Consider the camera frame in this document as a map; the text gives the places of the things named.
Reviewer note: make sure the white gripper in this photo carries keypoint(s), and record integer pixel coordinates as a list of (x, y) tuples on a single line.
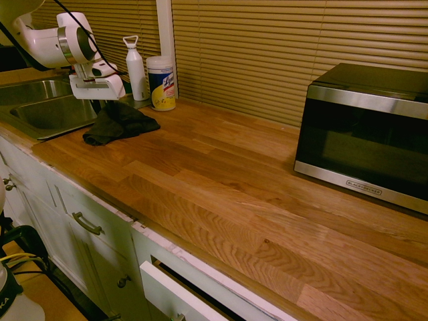
[(97, 88)]

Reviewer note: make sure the dark cleaning cloth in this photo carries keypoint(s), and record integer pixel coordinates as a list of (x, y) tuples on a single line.
[(123, 125)]

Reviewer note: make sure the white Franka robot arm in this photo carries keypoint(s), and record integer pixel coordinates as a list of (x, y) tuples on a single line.
[(43, 43)]

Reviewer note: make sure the white robot base unit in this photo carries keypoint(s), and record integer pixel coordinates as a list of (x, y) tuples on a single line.
[(16, 304)]

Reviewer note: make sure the white metal water bottle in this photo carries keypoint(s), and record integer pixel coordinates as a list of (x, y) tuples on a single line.
[(136, 73)]

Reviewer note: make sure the stainless steel double sink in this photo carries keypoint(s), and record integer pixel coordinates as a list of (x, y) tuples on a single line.
[(43, 113)]

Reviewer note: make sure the Lysol wipes canister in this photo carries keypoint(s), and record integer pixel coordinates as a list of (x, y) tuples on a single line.
[(162, 87)]

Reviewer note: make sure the white lower kitchen cabinet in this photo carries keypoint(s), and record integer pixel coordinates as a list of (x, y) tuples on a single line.
[(50, 214)]

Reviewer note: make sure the wide beige window blind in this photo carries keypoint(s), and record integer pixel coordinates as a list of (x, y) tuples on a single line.
[(267, 50)]

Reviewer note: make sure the white open drawer front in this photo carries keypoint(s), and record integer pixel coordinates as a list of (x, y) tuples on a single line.
[(167, 291)]

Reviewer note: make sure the black steel microwave oven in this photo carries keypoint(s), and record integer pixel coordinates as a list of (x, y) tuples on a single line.
[(364, 140)]

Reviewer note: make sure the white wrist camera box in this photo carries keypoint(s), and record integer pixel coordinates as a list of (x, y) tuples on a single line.
[(103, 70)]

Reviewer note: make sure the white window frame post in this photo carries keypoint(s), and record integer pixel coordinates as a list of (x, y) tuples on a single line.
[(165, 26)]

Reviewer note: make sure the black metal stand frame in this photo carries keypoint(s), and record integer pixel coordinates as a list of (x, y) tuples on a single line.
[(23, 230)]

